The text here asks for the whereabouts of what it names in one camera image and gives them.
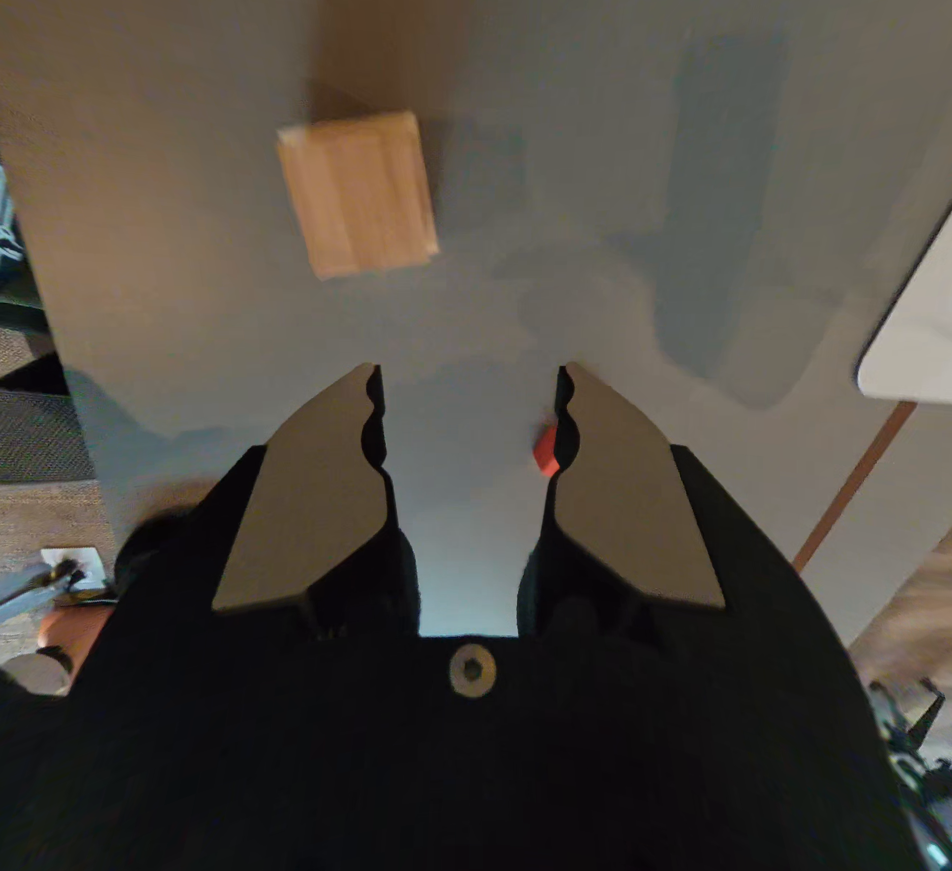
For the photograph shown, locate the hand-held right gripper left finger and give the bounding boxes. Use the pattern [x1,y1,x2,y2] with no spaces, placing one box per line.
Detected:
[213,363,420,631]

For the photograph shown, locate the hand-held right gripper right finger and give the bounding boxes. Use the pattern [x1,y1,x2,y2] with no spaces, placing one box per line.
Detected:
[517,361,727,622]

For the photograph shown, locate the large wooden cube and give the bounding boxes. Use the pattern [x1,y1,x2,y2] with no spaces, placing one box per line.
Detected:
[277,110,440,281]

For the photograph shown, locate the white document stand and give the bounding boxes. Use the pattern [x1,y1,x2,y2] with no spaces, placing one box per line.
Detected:
[856,209,952,405]

